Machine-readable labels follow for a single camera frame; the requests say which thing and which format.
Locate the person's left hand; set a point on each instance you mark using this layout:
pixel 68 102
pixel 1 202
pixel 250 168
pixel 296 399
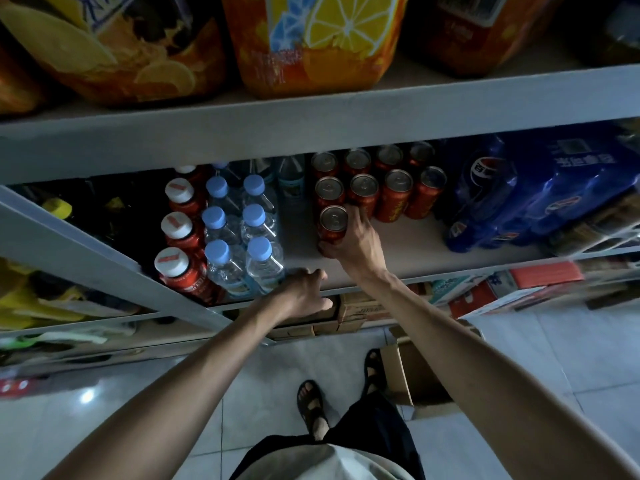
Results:
pixel 295 299

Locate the person's right hand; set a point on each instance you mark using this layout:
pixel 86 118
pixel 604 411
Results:
pixel 362 249

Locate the red can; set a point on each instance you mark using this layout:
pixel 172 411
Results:
pixel 332 219

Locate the group of red cans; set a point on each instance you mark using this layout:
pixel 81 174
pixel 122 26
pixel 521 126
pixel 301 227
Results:
pixel 395 194

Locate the grey metal shelf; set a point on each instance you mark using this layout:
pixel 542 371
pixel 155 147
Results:
pixel 320 124

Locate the brown cardboard box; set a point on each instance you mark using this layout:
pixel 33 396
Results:
pixel 415 379

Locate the person's left forearm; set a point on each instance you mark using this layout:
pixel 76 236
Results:
pixel 175 394

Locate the person's right forearm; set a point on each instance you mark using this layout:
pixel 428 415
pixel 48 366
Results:
pixel 475 374

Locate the person's right dark sandal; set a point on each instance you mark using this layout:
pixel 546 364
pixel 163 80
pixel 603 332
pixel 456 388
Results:
pixel 372 369

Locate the person's dark sandal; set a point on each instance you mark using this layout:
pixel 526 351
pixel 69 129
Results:
pixel 310 409
pixel 372 369

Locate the person's left dark sandal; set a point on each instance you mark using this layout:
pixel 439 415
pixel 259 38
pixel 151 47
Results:
pixel 310 409

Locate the person's left leg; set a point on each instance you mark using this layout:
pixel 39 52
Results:
pixel 317 427

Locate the brown flat carton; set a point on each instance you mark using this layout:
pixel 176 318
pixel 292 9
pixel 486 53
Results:
pixel 300 330

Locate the tan printed carton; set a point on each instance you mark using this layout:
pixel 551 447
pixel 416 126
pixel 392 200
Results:
pixel 360 309

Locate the pack of blue-capped water bottles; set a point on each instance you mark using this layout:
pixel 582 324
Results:
pixel 250 259

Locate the white blue-printed carton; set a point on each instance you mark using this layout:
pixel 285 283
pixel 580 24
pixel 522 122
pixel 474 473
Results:
pixel 452 289

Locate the pack of white-capped red bottles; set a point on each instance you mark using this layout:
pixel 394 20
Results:
pixel 185 274

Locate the dark shorts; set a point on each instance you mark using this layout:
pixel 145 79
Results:
pixel 370 424

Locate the blue cola bottle pack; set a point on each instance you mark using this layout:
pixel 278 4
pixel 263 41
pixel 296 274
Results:
pixel 525 194

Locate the red and white carton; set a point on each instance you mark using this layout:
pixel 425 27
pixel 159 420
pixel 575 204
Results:
pixel 540 277

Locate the shrink-wrapped pack of gold tins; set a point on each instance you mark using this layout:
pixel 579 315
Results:
pixel 600 229

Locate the stack of colourful packets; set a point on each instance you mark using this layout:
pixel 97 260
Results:
pixel 50 304

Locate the pack of yellow-capped dark bottles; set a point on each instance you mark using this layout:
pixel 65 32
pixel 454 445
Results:
pixel 57 207

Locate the dark orange drink pack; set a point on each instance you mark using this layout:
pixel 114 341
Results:
pixel 17 84
pixel 125 59

